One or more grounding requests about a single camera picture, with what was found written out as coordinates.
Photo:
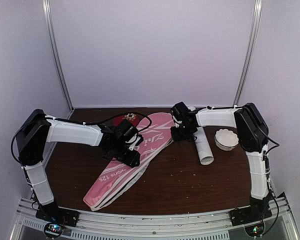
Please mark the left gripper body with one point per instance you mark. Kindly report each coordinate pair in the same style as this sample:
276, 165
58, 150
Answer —
119, 153

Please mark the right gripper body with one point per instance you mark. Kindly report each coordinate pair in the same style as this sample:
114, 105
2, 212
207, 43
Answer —
183, 133

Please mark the pink racket bag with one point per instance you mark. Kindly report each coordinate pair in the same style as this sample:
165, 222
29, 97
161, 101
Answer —
118, 177

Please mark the white shuttlecock tube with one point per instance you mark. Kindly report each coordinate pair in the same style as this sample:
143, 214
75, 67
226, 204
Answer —
203, 147

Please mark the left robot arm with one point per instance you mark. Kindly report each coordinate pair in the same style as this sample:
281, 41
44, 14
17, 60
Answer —
29, 142

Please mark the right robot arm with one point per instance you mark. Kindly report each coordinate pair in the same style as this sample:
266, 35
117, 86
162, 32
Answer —
252, 134

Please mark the red floral dish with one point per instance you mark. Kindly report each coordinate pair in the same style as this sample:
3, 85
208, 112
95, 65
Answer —
131, 117

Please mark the white scalloped bowl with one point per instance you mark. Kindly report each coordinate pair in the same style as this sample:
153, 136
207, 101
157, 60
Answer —
226, 139

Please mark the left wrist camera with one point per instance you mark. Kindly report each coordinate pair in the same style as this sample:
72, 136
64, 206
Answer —
134, 141

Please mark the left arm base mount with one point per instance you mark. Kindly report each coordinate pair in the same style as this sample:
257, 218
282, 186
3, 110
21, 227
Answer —
58, 219

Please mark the front aluminium rail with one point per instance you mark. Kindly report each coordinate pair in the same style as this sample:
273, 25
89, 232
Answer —
215, 225

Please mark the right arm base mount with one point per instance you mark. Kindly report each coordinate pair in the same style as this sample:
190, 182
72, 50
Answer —
252, 217

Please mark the right aluminium corner post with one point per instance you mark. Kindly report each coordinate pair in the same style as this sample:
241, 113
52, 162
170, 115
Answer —
254, 31

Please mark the aluminium corner post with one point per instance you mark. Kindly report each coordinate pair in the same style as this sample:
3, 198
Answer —
55, 53
254, 31

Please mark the left aluminium corner post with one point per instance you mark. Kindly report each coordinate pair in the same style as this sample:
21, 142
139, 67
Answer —
55, 53

